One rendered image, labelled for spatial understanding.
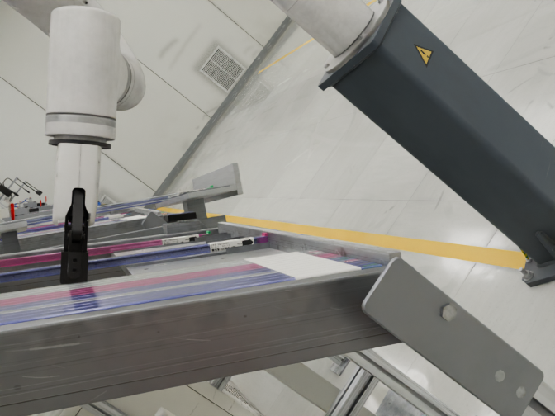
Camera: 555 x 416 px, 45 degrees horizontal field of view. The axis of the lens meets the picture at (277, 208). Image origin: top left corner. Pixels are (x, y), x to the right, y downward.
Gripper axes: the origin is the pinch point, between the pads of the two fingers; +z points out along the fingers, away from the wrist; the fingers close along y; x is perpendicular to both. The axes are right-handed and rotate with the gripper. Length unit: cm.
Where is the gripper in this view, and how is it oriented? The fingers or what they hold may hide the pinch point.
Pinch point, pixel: (73, 267)
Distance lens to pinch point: 87.5
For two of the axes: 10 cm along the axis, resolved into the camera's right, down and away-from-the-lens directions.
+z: -0.5, 10.0, 0.0
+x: 9.5, 0.5, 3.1
